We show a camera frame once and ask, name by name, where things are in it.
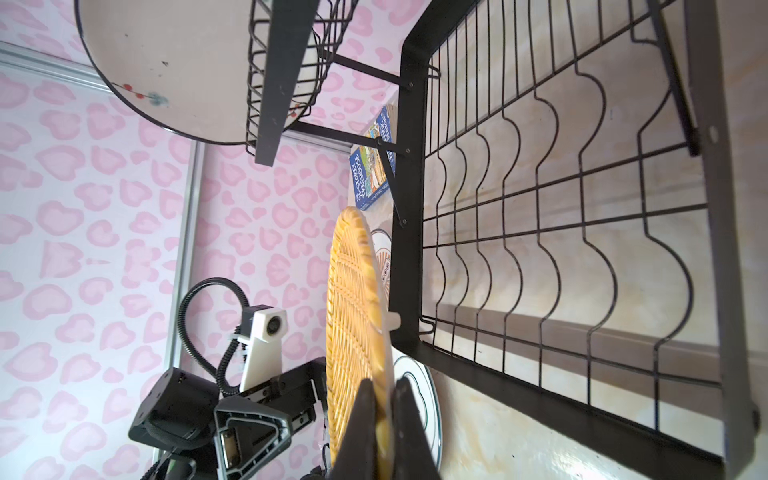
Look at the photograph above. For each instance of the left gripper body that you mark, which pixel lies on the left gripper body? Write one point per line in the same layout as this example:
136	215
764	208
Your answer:
256	426

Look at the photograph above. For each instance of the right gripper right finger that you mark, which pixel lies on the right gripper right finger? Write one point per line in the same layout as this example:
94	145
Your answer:
413	459

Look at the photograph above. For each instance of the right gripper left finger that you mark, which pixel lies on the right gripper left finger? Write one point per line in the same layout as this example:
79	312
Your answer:
357	456

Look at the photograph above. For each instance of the orange woven bamboo plate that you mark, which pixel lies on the orange woven bamboo plate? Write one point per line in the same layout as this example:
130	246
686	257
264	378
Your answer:
358	343

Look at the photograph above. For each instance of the cream floral plate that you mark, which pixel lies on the cream floral plate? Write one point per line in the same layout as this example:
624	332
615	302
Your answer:
187	66

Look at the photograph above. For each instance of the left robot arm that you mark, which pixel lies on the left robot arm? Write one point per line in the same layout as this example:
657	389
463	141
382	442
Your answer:
202	435

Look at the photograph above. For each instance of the white plate green rim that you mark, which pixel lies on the white plate green rim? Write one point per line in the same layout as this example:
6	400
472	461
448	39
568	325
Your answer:
426	398

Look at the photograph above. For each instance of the white plate orange sunburst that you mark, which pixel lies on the white plate orange sunburst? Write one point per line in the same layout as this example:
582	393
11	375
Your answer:
382	248

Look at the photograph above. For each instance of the blue treehouse book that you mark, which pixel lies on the blue treehouse book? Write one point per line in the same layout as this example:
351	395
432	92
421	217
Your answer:
368	173

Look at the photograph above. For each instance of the black wire dish rack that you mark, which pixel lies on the black wire dish rack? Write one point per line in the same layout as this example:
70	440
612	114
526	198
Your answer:
564	234

